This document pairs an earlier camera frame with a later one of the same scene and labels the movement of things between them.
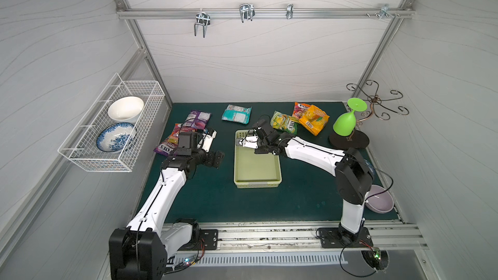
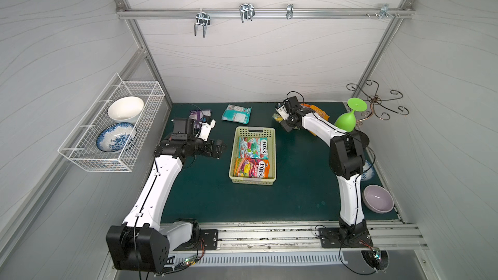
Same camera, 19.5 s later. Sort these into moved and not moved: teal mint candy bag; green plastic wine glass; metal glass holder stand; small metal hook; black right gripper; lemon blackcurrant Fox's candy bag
Moved: lemon blackcurrant Fox's candy bag; black right gripper
Not moved: teal mint candy bag; small metal hook; metal glass holder stand; green plastic wine glass
